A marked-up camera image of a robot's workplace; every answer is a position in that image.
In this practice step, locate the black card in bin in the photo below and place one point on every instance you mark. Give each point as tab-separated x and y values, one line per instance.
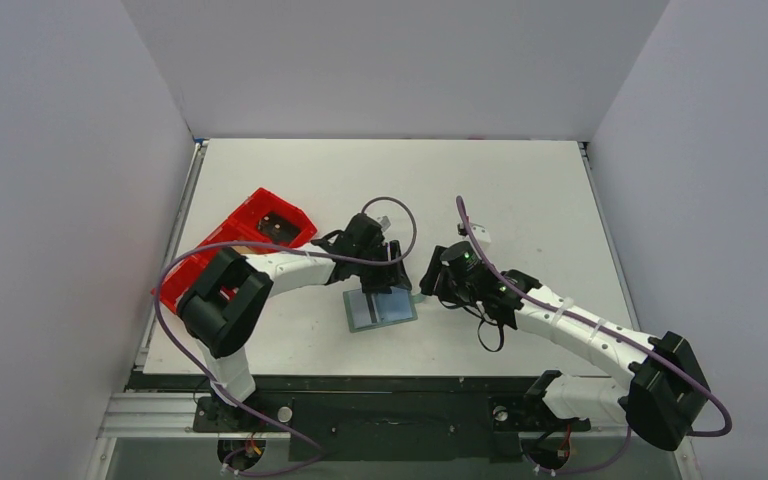
277	229

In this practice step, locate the green card holder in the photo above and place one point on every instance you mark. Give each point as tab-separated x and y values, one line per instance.
402	305

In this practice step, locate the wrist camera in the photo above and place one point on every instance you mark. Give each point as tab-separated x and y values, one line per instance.
384	222
481	234

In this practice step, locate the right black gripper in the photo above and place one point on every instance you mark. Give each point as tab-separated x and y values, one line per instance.
435	279

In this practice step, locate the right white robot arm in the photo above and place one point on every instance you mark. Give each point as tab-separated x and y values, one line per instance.
654	385

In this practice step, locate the silver card black stripe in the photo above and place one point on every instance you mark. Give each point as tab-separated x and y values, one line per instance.
365	311

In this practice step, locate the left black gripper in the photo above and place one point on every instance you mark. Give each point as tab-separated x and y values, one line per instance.
390	275

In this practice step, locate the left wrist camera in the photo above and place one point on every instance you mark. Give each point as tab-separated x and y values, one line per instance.
384	222

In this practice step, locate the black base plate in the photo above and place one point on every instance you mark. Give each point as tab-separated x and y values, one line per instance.
549	445

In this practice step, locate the red plastic bin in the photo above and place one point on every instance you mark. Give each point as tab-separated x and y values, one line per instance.
240	225

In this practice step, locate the aluminium rail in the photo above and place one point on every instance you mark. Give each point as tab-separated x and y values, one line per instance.
145	414

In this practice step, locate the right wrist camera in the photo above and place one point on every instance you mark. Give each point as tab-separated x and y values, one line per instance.
481	234

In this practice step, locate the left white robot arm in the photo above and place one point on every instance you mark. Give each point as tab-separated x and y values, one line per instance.
222	307

